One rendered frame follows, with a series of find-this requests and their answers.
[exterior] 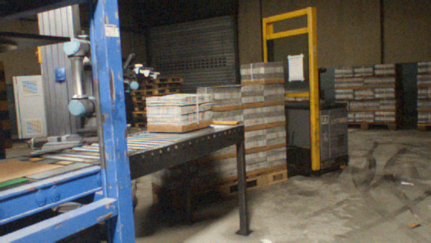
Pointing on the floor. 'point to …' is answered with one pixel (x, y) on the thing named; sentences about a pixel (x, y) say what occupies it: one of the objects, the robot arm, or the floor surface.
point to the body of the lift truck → (302, 126)
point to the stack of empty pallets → (152, 95)
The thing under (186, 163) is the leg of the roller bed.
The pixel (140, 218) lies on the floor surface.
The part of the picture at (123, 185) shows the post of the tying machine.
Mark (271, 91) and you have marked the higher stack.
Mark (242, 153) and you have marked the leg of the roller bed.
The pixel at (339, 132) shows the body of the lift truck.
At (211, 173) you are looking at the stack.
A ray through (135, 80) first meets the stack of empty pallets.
